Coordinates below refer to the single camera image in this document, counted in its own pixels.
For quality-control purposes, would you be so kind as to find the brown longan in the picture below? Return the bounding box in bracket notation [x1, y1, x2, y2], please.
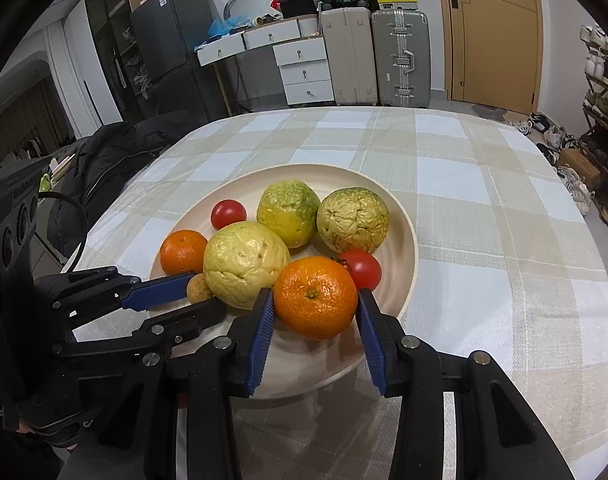
[187, 273, 214, 304]

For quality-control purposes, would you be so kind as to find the orange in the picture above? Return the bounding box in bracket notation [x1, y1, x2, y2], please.
[159, 230, 207, 275]
[273, 256, 358, 340]

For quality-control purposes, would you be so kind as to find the large yellow guava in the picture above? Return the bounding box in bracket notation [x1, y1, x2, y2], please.
[203, 221, 291, 310]

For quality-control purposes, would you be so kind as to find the red tomato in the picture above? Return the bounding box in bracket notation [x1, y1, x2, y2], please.
[211, 200, 247, 230]
[336, 250, 382, 290]

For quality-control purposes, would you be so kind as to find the cream round plate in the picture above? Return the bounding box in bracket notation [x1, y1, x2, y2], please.
[171, 164, 419, 400]

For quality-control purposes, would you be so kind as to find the red tomato on plate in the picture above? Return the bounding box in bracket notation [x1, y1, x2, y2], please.
[211, 200, 247, 230]

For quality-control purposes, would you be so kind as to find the black jacket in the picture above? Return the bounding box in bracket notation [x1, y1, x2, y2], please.
[48, 109, 200, 261]

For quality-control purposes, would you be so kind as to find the checkered tablecloth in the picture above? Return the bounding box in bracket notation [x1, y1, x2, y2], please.
[80, 107, 608, 479]

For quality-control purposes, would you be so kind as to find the green yellow guava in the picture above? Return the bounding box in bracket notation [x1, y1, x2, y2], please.
[256, 180, 321, 249]

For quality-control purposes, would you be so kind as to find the dark grey refrigerator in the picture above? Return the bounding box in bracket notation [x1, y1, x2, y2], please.
[131, 0, 228, 125]

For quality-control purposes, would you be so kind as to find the white drawer desk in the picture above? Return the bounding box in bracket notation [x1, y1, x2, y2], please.
[194, 14, 334, 106]

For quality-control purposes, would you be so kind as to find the beige suitcase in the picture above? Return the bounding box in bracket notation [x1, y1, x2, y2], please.
[320, 6, 379, 105]

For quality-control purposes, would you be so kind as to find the silver suitcase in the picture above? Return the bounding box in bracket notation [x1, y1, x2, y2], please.
[371, 10, 431, 108]

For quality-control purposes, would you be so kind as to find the wooden shoe rack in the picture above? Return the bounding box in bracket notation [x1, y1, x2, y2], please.
[578, 25, 608, 227]

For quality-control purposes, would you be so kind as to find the wooden door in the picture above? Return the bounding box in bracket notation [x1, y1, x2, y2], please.
[441, 0, 543, 115]

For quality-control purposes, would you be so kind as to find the black cable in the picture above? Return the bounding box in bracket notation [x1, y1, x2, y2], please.
[36, 190, 89, 273]

